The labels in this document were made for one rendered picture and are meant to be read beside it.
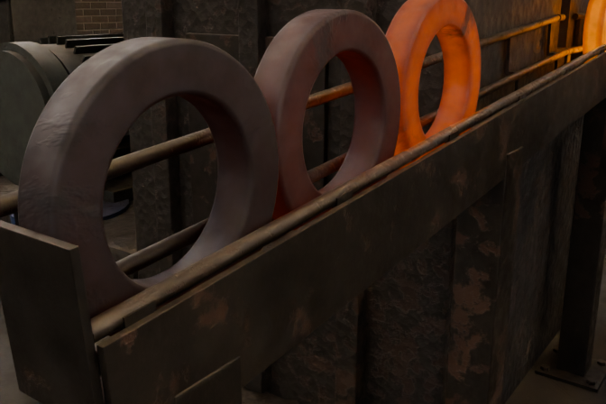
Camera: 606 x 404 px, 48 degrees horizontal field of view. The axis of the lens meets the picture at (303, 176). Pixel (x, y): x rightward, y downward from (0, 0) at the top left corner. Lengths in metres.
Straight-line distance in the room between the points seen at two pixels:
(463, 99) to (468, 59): 0.04
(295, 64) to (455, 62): 0.31
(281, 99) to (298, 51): 0.04
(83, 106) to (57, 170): 0.04
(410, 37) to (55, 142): 0.38
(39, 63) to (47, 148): 1.43
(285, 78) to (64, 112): 0.18
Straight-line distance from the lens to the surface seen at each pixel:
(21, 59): 1.82
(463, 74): 0.77
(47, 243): 0.36
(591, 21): 1.36
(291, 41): 0.51
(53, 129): 0.37
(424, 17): 0.66
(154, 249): 0.47
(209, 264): 0.42
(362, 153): 0.61
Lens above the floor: 0.79
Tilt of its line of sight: 15 degrees down
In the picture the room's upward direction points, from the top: straight up
